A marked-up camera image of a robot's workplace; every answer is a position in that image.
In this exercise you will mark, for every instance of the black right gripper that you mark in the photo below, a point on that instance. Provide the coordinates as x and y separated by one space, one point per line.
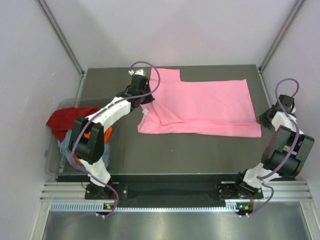
262 120

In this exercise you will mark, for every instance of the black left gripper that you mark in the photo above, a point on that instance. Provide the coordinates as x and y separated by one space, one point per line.
149 99

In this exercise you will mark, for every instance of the pink t shirt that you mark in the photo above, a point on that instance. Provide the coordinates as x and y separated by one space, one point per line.
217 108

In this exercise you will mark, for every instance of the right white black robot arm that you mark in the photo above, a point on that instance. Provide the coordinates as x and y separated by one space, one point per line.
284 156

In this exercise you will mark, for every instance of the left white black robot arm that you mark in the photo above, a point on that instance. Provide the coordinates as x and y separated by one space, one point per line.
87 139

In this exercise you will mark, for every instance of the orange t shirt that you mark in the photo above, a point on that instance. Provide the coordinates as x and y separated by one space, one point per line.
107 140

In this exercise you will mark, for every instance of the red t shirt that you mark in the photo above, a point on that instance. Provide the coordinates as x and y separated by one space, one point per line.
63 120

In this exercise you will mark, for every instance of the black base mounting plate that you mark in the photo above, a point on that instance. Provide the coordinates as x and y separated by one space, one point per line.
213 190

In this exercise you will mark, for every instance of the grey blue t shirt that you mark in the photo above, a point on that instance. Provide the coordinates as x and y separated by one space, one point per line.
64 149

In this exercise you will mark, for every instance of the clear plastic bin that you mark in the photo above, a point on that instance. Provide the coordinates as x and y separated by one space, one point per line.
56 163

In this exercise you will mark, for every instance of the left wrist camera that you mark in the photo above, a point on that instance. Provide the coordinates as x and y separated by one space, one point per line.
138 78

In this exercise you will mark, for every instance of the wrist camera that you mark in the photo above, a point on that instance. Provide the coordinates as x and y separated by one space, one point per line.
138 78
288 103

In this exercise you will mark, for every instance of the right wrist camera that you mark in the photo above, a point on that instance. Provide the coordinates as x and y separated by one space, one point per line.
288 103

